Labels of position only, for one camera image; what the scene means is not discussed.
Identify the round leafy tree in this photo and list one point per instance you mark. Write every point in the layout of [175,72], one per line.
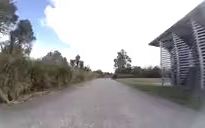
[122,61]

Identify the grey gravel path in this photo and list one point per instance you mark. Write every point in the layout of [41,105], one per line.
[100,106]

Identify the distant hedge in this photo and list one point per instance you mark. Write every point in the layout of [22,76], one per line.
[145,71]

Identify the grass verge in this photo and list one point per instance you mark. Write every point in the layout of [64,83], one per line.
[163,90]

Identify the tall dry grass bank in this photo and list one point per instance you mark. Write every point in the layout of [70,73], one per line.
[33,75]

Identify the white slatted shelter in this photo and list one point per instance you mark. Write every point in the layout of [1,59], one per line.
[190,53]

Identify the tall trees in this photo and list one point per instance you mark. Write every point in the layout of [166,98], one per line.
[13,30]

